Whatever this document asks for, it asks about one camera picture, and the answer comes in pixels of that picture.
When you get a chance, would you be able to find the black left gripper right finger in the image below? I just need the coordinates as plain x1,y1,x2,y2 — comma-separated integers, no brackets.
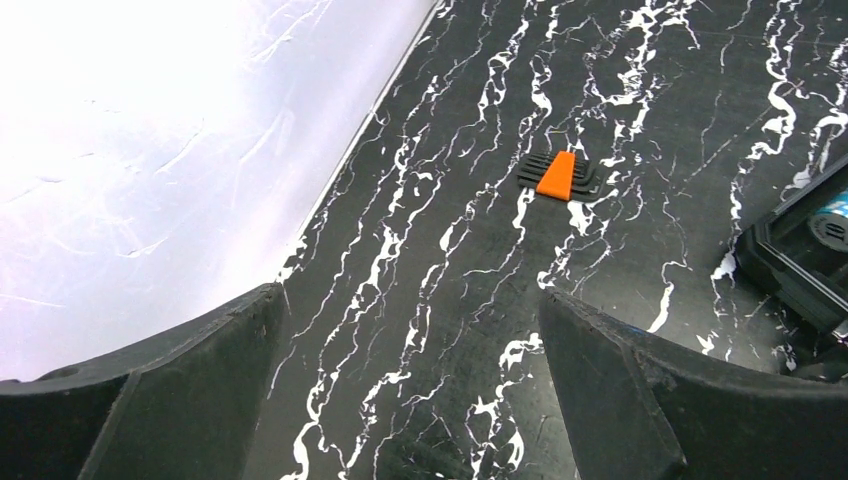
538,288,847,479

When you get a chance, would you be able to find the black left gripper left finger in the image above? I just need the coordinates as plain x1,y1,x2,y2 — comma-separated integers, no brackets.
1,283,284,479

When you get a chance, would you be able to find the black poker set case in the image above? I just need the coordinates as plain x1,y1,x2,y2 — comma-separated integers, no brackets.
734,156,847,385

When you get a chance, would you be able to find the light blue chip stack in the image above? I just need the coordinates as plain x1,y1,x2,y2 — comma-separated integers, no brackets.
808,189,847,253

